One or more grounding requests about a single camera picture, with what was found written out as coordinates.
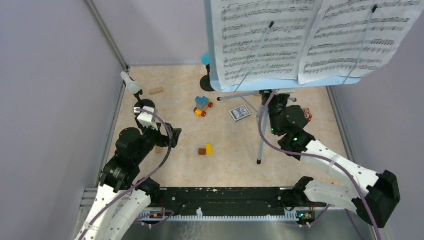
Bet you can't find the blue toy train block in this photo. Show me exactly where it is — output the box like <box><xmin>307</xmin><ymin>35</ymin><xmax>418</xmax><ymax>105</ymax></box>
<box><xmin>193</xmin><ymin>96</ymin><xmax>214</xmax><ymax>117</ymax></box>

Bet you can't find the white microphone on stand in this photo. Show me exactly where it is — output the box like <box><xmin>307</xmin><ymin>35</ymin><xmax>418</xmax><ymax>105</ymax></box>
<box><xmin>120</xmin><ymin>71</ymin><xmax>156</xmax><ymax>117</ymax></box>

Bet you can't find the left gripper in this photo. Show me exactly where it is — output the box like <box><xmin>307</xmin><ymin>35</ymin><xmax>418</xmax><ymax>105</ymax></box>
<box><xmin>134</xmin><ymin>115</ymin><xmax>182</xmax><ymax>164</ymax></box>

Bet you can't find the blue playing card deck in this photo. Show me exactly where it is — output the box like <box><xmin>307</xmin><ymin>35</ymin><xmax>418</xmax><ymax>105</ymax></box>
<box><xmin>229</xmin><ymin>104</ymin><xmax>251</xmax><ymax>122</ymax></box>

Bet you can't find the aluminium frame rail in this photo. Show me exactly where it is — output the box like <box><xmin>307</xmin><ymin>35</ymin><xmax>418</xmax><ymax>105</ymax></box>
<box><xmin>72</xmin><ymin>0</ymin><xmax>130</xmax><ymax>240</ymax></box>

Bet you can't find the wooden block near left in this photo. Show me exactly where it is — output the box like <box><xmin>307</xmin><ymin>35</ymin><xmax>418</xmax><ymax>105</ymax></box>
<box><xmin>154</xmin><ymin>146</ymin><xmax>163</xmax><ymax>154</ymax></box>

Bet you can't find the brown wooden cylinder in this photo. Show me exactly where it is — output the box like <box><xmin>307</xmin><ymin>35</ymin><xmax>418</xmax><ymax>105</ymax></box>
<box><xmin>198</xmin><ymin>148</ymin><xmax>207</xmax><ymax>156</ymax></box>

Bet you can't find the yellow wooden block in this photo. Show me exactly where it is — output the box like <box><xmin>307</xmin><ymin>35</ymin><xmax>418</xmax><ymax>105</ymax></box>
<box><xmin>205</xmin><ymin>143</ymin><xmax>213</xmax><ymax>155</ymax></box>

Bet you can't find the yellow owl toy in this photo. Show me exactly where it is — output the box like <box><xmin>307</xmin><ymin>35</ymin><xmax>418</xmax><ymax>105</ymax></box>
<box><xmin>303</xmin><ymin>108</ymin><xmax>313</xmax><ymax>122</ymax></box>

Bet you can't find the light wooden block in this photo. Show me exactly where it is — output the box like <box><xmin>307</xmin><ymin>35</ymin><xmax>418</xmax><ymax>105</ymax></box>
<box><xmin>148</xmin><ymin>87</ymin><xmax>165</xmax><ymax>95</ymax></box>

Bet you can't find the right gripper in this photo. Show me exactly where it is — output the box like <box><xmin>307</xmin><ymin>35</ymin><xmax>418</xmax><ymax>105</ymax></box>
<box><xmin>262</xmin><ymin>78</ymin><xmax>288</xmax><ymax>135</ymax></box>

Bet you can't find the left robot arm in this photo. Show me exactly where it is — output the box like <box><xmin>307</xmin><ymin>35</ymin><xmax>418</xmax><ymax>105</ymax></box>
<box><xmin>76</xmin><ymin>123</ymin><xmax>182</xmax><ymax>240</ymax></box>

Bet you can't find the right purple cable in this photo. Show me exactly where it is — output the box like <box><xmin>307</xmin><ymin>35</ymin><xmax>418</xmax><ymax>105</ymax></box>
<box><xmin>257</xmin><ymin>90</ymin><xmax>382</xmax><ymax>240</ymax></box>

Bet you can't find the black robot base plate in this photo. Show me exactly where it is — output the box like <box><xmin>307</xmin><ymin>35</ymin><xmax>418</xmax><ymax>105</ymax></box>
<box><xmin>147</xmin><ymin>187</ymin><xmax>326</xmax><ymax>217</ymax></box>

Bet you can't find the sheet music page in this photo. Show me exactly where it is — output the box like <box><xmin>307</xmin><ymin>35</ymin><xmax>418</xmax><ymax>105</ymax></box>
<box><xmin>209</xmin><ymin>0</ymin><xmax>324</xmax><ymax>91</ymax></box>
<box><xmin>298</xmin><ymin>0</ymin><xmax>424</xmax><ymax>85</ymax></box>

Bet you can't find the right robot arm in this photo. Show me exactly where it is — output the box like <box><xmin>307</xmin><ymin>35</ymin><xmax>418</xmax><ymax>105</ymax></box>
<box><xmin>259</xmin><ymin>90</ymin><xmax>401</xmax><ymax>229</ymax></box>

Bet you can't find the light blue music stand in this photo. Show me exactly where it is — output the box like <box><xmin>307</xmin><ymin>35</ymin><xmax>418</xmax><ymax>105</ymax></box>
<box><xmin>203</xmin><ymin>0</ymin><xmax>364</xmax><ymax>166</ymax></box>

